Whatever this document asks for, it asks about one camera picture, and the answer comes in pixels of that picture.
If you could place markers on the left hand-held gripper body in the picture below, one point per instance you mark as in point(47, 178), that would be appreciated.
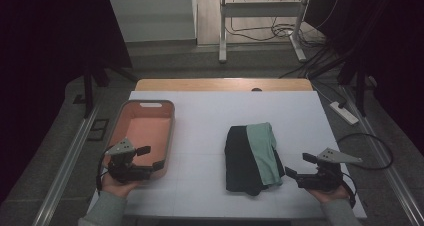
point(124, 148)

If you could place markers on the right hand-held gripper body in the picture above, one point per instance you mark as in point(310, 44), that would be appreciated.
point(325, 177)

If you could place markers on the orange plastic bin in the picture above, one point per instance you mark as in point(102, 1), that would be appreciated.
point(150, 132)

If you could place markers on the black and green garment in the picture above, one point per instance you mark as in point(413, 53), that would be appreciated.
point(241, 159)

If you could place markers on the person's right hand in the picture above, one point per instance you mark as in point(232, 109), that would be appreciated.
point(328, 195)

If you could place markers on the person's left hand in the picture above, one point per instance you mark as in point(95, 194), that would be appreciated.
point(116, 187)

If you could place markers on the black floor grate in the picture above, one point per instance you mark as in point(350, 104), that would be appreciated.
point(97, 130)

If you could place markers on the white power strip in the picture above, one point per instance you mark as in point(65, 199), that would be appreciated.
point(345, 114)

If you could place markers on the white board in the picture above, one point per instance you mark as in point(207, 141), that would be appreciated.
point(203, 126)

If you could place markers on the black plug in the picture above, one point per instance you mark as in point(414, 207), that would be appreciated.
point(342, 104)

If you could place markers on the black stand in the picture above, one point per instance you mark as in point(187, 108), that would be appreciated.
point(88, 92)
point(360, 92)

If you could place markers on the wooden table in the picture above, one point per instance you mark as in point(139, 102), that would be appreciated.
point(200, 84)

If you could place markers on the black knob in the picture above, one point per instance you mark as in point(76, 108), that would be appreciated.
point(256, 89)

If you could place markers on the white cabinet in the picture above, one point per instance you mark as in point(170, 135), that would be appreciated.
point(153, 16)

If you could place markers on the white metal stand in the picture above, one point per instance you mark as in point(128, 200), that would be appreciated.
point(222, 36)

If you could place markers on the metal floor rail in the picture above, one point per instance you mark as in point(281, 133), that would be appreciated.
point(63, 172)
point(396, 186)

